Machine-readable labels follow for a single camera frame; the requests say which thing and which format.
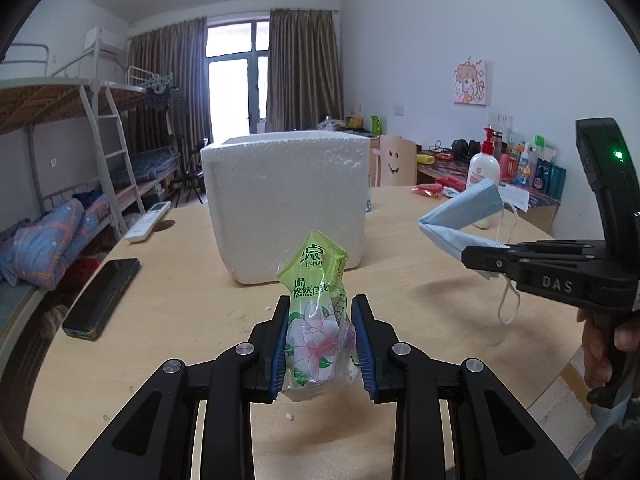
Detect blue surgical face mask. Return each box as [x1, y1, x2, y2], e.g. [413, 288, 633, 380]
[418, 179, 518, 261]

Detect green floral tissue pack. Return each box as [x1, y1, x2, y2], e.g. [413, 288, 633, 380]
[277, 231, 360, 402]

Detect person's right hand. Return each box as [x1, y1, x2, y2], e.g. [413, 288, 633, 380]
[577, 309, 640, 389]

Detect white printed paper sheet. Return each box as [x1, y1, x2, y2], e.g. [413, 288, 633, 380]
[498, 184, 529, 212]

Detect black smartphone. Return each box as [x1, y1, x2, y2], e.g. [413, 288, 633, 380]
[62, 258, 141, 341]

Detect white lotion pump bottle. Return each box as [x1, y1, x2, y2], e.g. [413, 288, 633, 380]
[466, 127, 500, 188]

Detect red snack packet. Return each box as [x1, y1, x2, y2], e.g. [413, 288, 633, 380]
[435, 176, 466, 193]
[411, 183, 444, 198]

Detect black headphones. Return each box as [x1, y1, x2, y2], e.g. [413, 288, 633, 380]
[450, 139, 482, 162]

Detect patterned desk cloth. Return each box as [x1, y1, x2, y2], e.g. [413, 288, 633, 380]
[416, 152, 561, 208]

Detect white air conditioner remote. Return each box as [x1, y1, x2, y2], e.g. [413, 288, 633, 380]
[125, 202, 171, 243]

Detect blue plaid quilt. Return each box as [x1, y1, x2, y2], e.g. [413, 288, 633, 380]
[1, 193, 110, 290]

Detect black folding chair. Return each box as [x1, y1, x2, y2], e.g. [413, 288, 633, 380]
[172, 138, 209, 207]

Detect white styrofoam box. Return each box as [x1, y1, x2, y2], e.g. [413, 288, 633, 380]
[201, 130, 370, 285]

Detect right brown curtain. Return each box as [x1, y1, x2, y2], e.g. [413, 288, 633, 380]
[266, 9, 344, 132]

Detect brown curtain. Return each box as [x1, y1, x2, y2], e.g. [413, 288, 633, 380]
[127, 18, 213, 156]
[266, 9, 344, 132]

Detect metal bunk bed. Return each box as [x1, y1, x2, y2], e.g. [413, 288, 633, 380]
[0, 41, 181, 311]

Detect left brown curtain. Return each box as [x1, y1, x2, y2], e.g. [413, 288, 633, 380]
[127, 18, 213, 156]

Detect glass balcony door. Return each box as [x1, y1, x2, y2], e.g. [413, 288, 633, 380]
[205, 20, 269, 144]

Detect anime wall poster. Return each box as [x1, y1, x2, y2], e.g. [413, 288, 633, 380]
[452, 58, 487, 106]

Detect wall air conditioner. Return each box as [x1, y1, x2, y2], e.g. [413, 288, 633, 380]
[84, 27, 127, 55]

